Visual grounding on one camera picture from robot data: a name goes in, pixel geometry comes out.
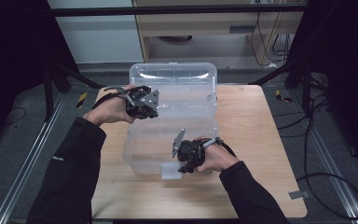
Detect black horizontal frame bar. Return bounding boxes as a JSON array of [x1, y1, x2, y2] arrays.
[[48, 4, 310, 18]]

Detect grey tape piece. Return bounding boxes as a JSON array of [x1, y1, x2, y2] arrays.
[[288, 189, 310, 201]]

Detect light wooden desk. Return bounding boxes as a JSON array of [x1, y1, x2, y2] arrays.
[[131, 0, 304, 68]]

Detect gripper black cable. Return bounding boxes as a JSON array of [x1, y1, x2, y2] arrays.
[[90, 85, 152, 110], [192, 135, 238, 159]]

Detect aluminium floor rail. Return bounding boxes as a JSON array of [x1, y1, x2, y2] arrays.
[[291, 89, 358, 224], [0, 92, 67, 224]]

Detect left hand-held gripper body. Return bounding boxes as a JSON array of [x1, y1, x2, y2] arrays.
[[125, 86, 160, 119]]

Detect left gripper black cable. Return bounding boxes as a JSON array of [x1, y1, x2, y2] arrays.
[[90, 85, 152, 110]]

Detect black metal stand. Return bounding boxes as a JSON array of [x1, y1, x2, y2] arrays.
[[43, 59, 107, 123], [248, 57, 312, 117]]

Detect yellow black striped tape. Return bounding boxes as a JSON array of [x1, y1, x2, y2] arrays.
[[76, 91, 89, 109], [274, 89, 294, 104]]

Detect clear plastic storage box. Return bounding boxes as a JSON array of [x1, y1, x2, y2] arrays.
[[122, 62, 219, 181]]

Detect black curtain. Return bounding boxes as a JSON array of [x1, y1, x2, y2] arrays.
[[0, 0, 82, 148], [287, 0, 358, 174]]

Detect white cabinet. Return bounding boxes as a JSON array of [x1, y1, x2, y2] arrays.
[[48, 0, 145, 65]]

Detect person's right hand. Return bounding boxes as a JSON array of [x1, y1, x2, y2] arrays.
[[195, 135, 241, 174]]

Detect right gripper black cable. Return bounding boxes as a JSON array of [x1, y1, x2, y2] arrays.
[[192, 135, 238, 159]]

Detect person's left hand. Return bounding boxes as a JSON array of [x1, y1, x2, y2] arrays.
[[83, 84, 138, 127]]

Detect black cables under desk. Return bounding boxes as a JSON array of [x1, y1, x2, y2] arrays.
[[249, 11, 294, 68]]

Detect black floor cable bundle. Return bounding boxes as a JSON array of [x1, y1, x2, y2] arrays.
[[272, 74, 331, 132]]

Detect thin black floor cable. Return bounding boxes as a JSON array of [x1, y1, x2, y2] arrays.
[[0, 106, 28, 128]]

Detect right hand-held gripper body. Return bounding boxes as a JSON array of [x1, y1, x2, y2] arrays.
[[171, 128, 206, 166]]

